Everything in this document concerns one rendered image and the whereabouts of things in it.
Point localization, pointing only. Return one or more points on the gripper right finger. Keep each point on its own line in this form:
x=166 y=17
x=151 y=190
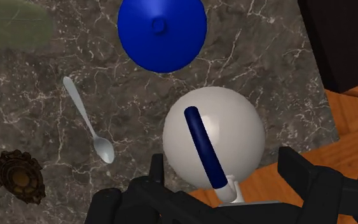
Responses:
x=321 y=189

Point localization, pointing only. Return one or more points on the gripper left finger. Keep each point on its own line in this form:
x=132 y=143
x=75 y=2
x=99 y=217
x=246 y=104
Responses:
x=141 y=198

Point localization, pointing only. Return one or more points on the silver spoon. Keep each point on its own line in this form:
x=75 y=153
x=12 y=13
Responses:
x=85 y=119

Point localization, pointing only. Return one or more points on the ornate brown round ornament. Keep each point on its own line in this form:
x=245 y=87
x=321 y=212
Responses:
x=19 y=176

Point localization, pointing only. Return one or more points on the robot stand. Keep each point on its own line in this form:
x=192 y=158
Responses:
x=343 y=40

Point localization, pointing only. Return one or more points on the blue cone-shaped lid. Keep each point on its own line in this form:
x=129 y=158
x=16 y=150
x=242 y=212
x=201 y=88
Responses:
x=162 y=34

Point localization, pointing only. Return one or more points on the blurred green leaf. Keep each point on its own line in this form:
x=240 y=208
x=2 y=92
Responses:
x=12 y=26

